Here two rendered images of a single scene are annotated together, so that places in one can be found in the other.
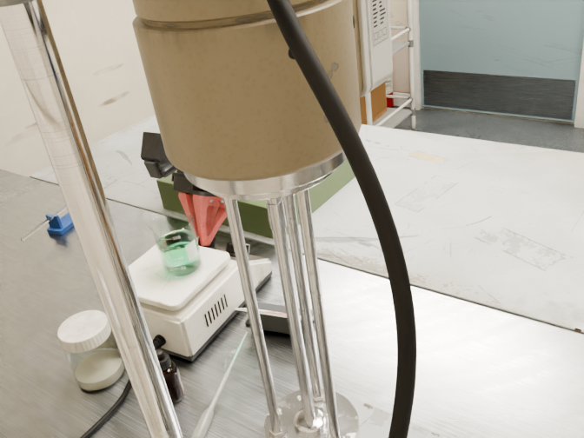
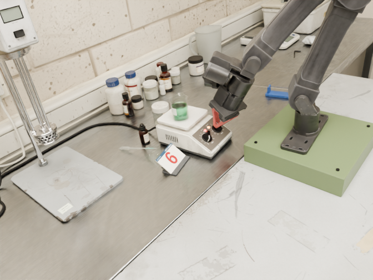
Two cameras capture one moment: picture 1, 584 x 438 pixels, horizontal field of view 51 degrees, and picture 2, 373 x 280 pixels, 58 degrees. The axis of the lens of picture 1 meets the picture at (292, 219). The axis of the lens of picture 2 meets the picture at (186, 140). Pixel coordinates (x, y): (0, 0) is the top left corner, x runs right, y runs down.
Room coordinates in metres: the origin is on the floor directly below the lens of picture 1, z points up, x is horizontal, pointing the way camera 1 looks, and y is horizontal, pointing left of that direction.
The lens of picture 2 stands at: (0.74, -0.74, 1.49)
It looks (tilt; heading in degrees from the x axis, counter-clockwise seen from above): 33 degrees down; 95
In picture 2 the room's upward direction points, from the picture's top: 8 degrees counter-clockwise
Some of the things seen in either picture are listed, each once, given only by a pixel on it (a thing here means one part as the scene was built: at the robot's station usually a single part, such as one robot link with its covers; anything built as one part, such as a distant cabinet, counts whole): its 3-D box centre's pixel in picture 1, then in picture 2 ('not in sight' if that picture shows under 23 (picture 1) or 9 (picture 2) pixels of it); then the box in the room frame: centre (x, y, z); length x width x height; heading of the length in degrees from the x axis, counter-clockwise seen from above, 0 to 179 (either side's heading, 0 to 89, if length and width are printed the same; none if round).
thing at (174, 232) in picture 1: (175, 244); (180, 107); (0.65, 0.15, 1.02); 0.06 x 0.05 x 0.08; 79
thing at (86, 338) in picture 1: (92, 350); (161, 115); (0.58, 0.26, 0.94); 0.06 x 0.06 x 0.08
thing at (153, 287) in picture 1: (169, 272); (182, 116); (0.66, 0.17, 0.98); 0.12 x 0.12 x 0.01; 56
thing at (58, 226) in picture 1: (69, 212); (279, 91); (1.00, 0.40, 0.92); 0.10 x 0.03 x 0.04; 153
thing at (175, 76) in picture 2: not in sight; (175, 76); (0.60, 0.62, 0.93); 0.05 x 0.05 x 0.05
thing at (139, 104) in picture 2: not in sight; (137, 101); (0.46, 0.42, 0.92); 0.04 x 0.04 x 0.04
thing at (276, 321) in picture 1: (278, 310); (172, 158); (0.62, 0.03, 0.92); 0.09 x 0.06 x 0.04; 64
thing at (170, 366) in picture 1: (165, 374); (143, 132); (0.52, 0.17, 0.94); 0.03 x 0.03 x 0.07
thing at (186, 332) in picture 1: (189, 287); (191, 129); (0.68, 0.15, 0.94); 0.22 x 0.13 x 0.08; 146
